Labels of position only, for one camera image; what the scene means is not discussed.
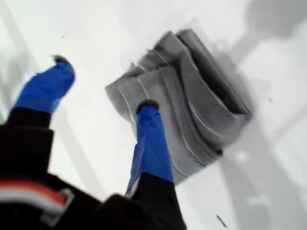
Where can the grey white-striped towel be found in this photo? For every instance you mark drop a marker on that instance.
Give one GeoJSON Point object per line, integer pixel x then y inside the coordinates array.
{"type": "Point", "coordinates": [192, 107]}

